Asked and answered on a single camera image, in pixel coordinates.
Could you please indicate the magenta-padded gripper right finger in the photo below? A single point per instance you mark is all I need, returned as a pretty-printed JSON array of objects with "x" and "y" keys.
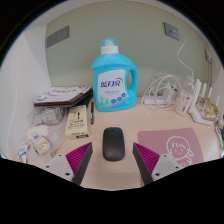
[{"x": 148, "y": 160}]

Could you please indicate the grey blank wall plate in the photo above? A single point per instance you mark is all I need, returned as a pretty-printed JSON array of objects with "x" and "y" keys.
[{"x": 58, "y": 36}]

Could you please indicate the clear plastic bag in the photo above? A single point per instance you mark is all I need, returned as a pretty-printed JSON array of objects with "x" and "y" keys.
[{"x": 48, "y": 116}]

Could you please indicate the small white blue packet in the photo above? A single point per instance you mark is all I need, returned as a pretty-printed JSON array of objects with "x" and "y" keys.
[{"x": 22, "y": 152}]

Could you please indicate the grey wall socket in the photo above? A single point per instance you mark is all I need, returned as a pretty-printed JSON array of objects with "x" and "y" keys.
[{"x": 170, "y": 30}]

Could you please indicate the golden snack bag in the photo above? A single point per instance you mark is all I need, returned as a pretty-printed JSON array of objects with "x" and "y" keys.
[{"x": 210, "y": 109}]

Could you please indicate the side wall outlet with chargers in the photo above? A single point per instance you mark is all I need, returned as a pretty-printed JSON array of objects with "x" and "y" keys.
[{"x": 208, "y": 56}]

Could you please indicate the white router with antennas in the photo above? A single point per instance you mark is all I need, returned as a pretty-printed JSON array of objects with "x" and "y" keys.
[{"x": 199, "y": 113}]

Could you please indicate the blue detergent bottle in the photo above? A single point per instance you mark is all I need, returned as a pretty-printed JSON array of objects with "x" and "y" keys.
[{"x": 111, "y": 71}]

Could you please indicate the white power strip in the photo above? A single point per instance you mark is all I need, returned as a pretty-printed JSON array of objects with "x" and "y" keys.
[{"x": 155, "y": 100}]

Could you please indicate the black pen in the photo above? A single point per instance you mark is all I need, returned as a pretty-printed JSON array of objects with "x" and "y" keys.
[{"x": 92, "y": 113}]

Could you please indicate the clear cup with red label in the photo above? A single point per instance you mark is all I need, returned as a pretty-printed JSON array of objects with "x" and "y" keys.
[{"x": 183, "y": 104}]

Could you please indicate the pink cartoon mouse pad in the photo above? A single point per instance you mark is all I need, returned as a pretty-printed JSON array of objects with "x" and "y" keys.
[{"x": 156, "y": 140}]

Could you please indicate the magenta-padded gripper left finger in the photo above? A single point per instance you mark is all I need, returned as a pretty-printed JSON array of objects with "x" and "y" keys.
[{"x": 77, "y": 159}]

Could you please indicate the white yellow snack packet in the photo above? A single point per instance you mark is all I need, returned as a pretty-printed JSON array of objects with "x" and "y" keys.
[{"x": 40, "y": 141}]

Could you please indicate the cream small carton box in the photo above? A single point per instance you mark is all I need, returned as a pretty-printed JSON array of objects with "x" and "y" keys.
[{"x": 77, "y": 122}]

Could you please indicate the black computer mouse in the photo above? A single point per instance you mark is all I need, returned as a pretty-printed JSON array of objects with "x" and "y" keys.
[{"x": 113, "y": 144}]

